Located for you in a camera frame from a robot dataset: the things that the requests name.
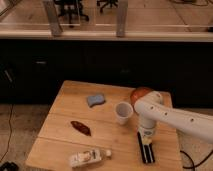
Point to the grey metal post right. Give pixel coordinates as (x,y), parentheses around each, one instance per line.
(121,17)

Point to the grey metal post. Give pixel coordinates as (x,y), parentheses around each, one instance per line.
(51,13)
(121,17)

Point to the white paper cup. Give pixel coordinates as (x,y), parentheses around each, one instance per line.
(124,112)

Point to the black office chair left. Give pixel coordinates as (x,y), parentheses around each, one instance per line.
(70,7)

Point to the grey metal post left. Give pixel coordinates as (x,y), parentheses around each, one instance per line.
(51,13)

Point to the black cabinet front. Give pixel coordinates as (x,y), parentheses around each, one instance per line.
(32,71)

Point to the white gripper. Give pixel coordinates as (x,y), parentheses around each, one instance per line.
(146,137)

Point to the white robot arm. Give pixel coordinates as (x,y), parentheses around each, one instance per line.
(149,106)

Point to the black office chair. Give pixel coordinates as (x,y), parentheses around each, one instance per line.
(107,2)
(70,7)

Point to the black office chair right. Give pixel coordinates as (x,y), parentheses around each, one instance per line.
(107,2)

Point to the orange bowl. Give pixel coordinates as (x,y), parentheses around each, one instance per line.
(138,93)

